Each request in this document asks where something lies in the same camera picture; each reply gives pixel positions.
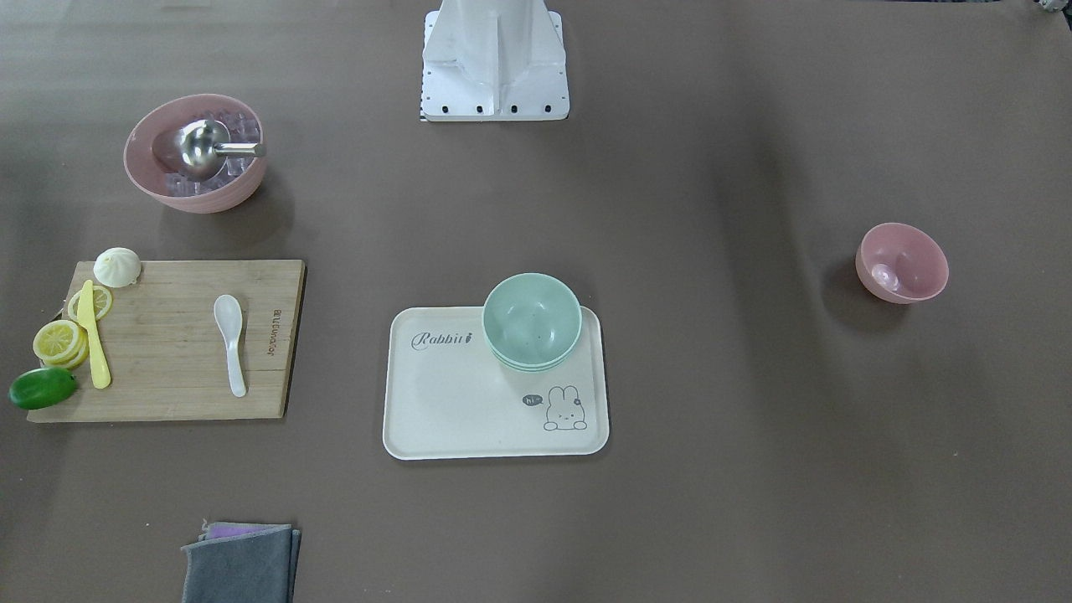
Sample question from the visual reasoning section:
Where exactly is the white ceramic spoon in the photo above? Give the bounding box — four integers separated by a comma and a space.
214, 294, 245, 398

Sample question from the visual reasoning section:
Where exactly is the small pink bowl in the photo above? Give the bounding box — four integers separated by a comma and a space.
855, 222, 950, 304

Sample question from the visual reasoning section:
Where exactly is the green bowl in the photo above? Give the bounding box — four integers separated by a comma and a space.
482, 273, 583, 373

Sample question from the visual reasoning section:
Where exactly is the large pink bowl with ice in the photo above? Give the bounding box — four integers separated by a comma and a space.
123, 93, 268, 214

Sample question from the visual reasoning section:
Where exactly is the top lemon slice stack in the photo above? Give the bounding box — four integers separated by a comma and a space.
32, 320, 88, 368

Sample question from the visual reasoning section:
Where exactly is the cream rabbit tray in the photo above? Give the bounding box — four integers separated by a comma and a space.
383, 307, 611, 461

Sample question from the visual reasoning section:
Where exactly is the steel ladle scoop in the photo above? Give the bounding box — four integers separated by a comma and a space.
173, 119, 265, 182

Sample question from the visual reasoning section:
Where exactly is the bamboo cutting board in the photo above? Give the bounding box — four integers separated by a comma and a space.
28, 259, 306, 424

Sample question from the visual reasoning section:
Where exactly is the grey folded cloth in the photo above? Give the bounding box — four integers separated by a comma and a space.
183, 526, 302, 602

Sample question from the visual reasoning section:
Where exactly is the purple cloth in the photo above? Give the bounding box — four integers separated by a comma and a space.
198, 523, 291, 541

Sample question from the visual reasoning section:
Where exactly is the white garlic bulb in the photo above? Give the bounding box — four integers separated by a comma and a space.
93, 247, 142, 289

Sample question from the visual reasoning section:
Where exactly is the lemon slice under knife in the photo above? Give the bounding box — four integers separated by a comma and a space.
66, 285, 111, 322

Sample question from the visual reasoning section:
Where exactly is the yellow plastic knife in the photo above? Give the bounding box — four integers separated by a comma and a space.
77, 280, 111, 389

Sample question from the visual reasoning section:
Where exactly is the green lime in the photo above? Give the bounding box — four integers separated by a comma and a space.
8, 367, 78, 410

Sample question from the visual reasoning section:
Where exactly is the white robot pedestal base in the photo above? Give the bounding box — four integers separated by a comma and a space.
419, 1, 570, 122

